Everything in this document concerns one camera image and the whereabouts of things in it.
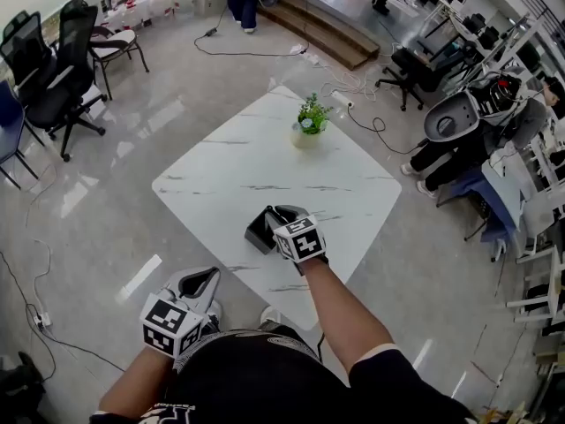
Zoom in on blue-draped ironing table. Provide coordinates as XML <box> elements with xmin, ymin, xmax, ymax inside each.
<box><xmin>436</xmin><ymin>148</ymin><xmax>526</xmax><ymax>262</ymax></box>

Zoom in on black chair with white cushion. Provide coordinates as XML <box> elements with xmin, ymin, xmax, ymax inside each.
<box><xmin>87</xmin><ymin>26</ymin><xmax>150</xmax><ymax>101</ymax></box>

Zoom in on person's left forearm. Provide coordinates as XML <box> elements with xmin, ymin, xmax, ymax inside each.
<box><xmin>97</xmin><ymin>346</ymin><xmax>177</xmax><ymax>419</ymax></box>

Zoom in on white side table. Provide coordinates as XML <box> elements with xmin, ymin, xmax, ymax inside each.
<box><xmin>506</xmin><ymin>243</ymin><xmax>565</xmax><ymax>324</ymax></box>

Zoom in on person's right forearm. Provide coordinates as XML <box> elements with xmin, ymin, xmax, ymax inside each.
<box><xmin>302</xmin><ymin>258</ymin><xmax>396</xmax><ymax>375</ymax></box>

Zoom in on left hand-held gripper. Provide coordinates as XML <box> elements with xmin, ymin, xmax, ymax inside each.
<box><xmin>139</xmin><ymin>267</ymin><xmax>221</xmax><ymax>360</ymax></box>

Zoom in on black square box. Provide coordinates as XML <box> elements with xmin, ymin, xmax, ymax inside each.
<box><xmin>245</xmin><ymin>205</ymin><xmax>279</xmax><ymax>255</ymax></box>

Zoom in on white shell backpack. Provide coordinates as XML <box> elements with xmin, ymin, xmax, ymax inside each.
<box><xmin>423</xmin><ymin>73</ymin><xmax>524</xmax><ymax>143</ymax></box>

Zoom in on person's black t-shirt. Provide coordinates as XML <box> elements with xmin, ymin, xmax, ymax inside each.
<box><xmin>87</xmin><ymin>331</ymin><xmax>480</xmax><ymax>424</ymax></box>

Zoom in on black floor cable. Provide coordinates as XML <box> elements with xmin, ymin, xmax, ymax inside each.
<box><xmin>0</xmin><ymin>249</ymin><xmax>124</xmax><ymax>373</ymax></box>
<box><xmin>346</xmin><ymin>103</ymin><xmax>429</xmax><ymax>155</ymax></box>

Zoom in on white marble table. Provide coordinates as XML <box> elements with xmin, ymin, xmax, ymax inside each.
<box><xmin>152</xmin><ymin>85</ymin><xmax>403</xmax><ymax>331</ymax></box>

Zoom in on black adapter cable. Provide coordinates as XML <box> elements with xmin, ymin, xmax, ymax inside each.
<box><xmin>193</xmin><ymin>4</ymin><xmax>310</xmax><ymax>57</ymax></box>

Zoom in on row of clear water jugs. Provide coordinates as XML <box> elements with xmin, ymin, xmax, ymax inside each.
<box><xmin>105</xmin><ymin>0</ymin><xmax>195</xmax><ymax>30</ymax></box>

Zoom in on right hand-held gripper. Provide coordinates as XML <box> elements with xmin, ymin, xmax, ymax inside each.
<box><xmin>263</xmin><ymin>204</ymin><xmax>330</xmax><ymax>277</ymax></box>

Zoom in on black mesh office chair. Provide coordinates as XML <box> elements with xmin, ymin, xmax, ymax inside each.
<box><xmin>24</xmin><ymin>0</ymin><xmax>109</xmax><ymax>163</ymax></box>
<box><xmin>375</xmin><ymin>46</ymin><xmax>442</xmax><ymax>112</ymax></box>
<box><xmin>0</xmin><ymin>10</ymin><xmax>58</xmax><ymax>105</ymax></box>

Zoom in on blue chair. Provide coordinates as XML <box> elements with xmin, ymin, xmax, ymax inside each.
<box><xmin>0</xmin><ymin>79</ymin><xmax>45</xmax><ymax>190</ymax></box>

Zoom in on white shelving rack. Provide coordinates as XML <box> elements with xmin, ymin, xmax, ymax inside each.
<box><xmin>417</xmin><ymin>0</ymin><xmax>565</xmax><ymax>105</ymax></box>

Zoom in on tangle of white cables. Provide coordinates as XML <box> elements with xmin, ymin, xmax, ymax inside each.
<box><xmin>320</xmin><ymin>71</ymin><xmax>380</xmax><ymax>102</ymax></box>

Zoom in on brown wooden steps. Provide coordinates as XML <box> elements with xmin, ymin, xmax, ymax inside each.
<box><xmin>258</xmin><ymin>0</ymin><xmax>380</xmax><ymax>71</ymax></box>

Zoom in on small potted plant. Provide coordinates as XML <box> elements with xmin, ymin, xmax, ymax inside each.
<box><xmin>290</xmin><ymin>93</ymin><xmax>333</xmax><ymax>150</ymax></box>

